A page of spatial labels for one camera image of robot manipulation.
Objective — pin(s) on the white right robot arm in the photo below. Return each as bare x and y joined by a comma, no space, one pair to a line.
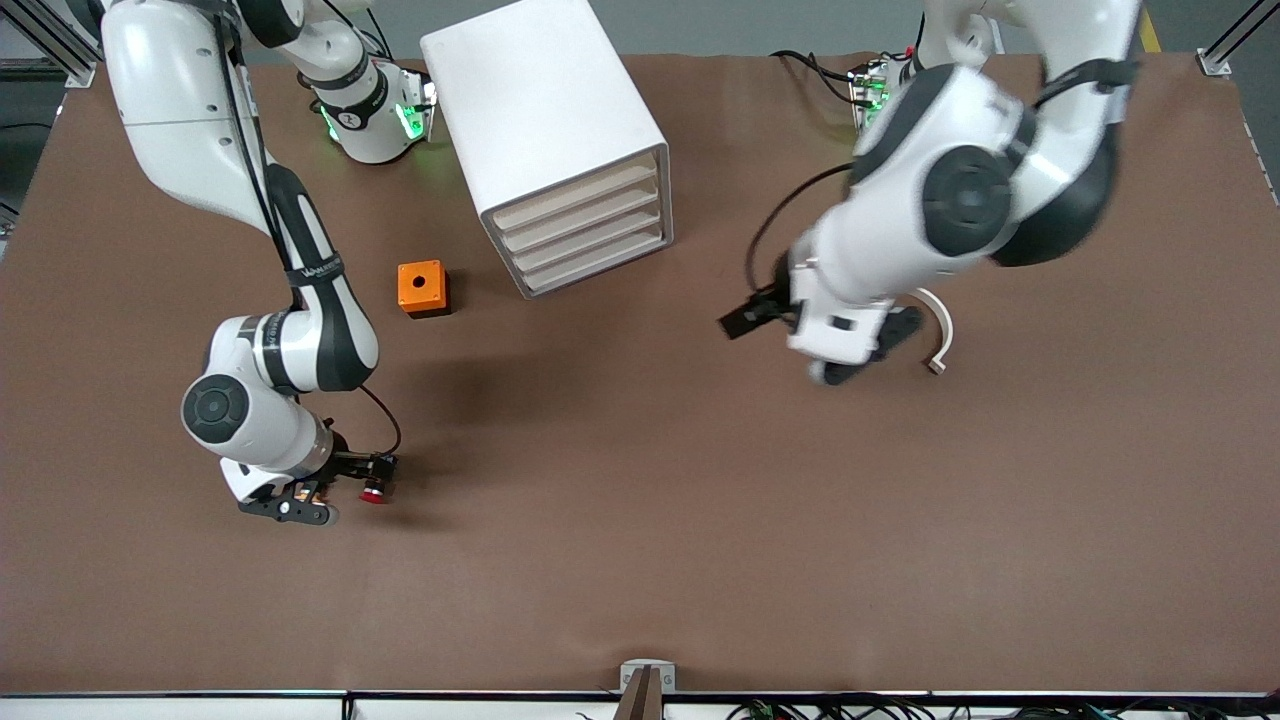
160,110

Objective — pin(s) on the table edge frame rail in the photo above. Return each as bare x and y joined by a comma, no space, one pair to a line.
200,705

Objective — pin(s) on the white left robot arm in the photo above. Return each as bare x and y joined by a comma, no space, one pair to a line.
960,200

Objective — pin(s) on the white curved plastic bracket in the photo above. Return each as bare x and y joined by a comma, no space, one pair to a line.
942,330

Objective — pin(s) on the red push button switch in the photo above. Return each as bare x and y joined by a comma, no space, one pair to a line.
374,492

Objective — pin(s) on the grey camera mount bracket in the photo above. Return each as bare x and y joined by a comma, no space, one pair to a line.
647,682

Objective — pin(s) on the aluminium frame profile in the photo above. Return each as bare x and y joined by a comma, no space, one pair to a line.
50,45
1235,40

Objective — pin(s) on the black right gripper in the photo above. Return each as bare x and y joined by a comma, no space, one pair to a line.
348,465

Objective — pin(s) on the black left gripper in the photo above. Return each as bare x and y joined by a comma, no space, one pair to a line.
771,305

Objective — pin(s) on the orange box with hole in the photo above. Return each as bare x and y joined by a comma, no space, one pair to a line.
420,285

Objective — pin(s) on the white drawer cabinet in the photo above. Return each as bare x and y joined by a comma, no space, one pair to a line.
540,90

